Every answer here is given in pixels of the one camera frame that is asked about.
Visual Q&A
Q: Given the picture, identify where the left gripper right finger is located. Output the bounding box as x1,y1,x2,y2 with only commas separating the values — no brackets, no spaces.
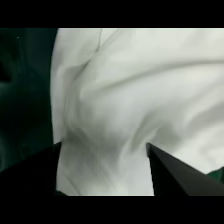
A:
145,142,224,197

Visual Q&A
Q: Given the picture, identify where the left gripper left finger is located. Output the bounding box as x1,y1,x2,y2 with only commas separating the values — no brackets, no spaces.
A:
0,141,63,197

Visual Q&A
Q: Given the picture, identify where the white shirt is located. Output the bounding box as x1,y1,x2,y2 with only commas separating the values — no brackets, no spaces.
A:
49,27,224,197

